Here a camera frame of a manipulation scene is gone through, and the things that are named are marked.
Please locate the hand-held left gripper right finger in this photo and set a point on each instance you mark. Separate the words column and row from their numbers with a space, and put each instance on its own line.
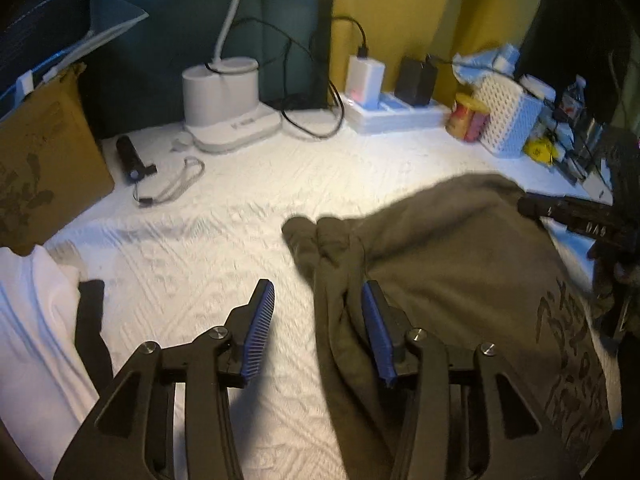
column 379, row 332

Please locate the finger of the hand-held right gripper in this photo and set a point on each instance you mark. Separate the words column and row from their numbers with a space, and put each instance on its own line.
column 565, row 212

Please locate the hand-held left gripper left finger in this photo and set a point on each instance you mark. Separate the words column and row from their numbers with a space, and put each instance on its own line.
column 257, row 332

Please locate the olive brown printed t-shirt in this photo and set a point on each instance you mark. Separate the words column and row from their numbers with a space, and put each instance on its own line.
column 465, row 270

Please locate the yellow packet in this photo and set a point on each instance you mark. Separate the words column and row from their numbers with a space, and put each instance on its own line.
column 540, row 151

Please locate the white textured table cover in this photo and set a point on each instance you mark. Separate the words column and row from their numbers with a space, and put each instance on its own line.
column 200, row 240

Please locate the white perforated basket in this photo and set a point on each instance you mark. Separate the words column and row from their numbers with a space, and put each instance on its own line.
column 507, row 115

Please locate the red tin can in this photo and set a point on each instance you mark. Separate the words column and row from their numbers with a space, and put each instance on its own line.
column 467, row 117

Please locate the black cloth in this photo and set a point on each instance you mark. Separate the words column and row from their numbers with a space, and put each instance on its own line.
column 92, row 330

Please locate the crumpled blue plastic wrap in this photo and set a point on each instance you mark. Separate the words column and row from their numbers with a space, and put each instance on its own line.
column 487, row 62

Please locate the white power strip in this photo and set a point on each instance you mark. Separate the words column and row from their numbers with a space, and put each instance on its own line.
column 400, row 115

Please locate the black charger plug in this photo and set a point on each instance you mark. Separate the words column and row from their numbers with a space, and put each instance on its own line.
column 416, row 80

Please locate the black flashlight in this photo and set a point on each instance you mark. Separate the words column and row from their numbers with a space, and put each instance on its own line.
column 131, row 157

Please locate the white cloth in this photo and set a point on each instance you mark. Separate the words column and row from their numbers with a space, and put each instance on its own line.
column 35, row 340

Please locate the white desk lamp base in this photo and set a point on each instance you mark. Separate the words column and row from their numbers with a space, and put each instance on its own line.
column 225, row 105

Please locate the white charger plug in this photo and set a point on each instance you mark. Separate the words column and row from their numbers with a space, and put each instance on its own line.
column 366, row 82

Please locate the brown printed cardboard box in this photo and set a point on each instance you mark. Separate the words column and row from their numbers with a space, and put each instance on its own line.
column 45, row 170

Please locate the blue and white envelope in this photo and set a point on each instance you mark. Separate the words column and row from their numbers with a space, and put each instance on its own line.
column 75, row 55

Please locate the teal fabric panel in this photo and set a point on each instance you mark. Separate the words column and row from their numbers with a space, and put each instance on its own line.
column 175, row 10

